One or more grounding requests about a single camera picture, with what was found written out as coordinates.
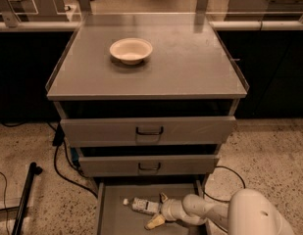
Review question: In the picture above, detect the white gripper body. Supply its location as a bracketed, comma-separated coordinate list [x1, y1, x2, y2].
[161, 199, 183, 221]

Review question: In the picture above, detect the clear plastic bottle white cap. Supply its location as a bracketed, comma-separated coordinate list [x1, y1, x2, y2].
[123, 197, 161, 215]

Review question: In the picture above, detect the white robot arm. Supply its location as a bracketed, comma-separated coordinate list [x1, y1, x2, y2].
[145, 189, 294, 235]

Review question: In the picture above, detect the middle grey drawer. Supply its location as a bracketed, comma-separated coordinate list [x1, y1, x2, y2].
[79, 155, 219, 177]

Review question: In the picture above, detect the grey drawer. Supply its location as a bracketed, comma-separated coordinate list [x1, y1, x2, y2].
[94, 181, 211, 235]
[61, 117, 235, 147]
[79, 155, 219, 177]

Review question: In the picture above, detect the bottom grey drawer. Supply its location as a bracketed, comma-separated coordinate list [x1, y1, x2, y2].
[94, 181, 211, 235]

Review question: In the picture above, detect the top grey drawer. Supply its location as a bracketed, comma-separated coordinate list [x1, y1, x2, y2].
[61, 117, 235, 147]

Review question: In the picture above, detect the grey drawer cabinet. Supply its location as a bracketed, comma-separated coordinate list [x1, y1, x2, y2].
[45, 13, 250, 235]

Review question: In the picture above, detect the black metal bar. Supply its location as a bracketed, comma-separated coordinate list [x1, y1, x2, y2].
[12, 163, 43, 235]

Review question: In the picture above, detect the white bowl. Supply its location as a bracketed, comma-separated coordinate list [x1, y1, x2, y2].
[110, 38, 153, 66]

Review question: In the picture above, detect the black middle drawer handle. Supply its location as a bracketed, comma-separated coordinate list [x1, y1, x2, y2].
[138, 163, 161, 171]

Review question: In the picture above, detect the black drawer handle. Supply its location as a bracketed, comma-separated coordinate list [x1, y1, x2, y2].
[135, 126, 164, 136]
[138, 163, 161, 171]

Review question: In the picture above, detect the black floor cable right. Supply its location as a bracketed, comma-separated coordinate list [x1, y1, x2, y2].
[203, 165, 247, 204]

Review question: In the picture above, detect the black floor cable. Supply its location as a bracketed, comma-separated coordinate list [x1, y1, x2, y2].
[46, 120, 99, 200]
[203, 165, 247, 204]

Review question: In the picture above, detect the black top drawer handle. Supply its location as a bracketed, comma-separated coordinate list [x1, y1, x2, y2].
[135, 126, 164, 136]

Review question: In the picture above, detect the black floor cable left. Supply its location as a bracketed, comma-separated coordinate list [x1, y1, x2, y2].
[46, 120, 99, 200]

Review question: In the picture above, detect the white horizontal rail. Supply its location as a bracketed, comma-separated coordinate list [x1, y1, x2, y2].
[0, 21, 303, 32]

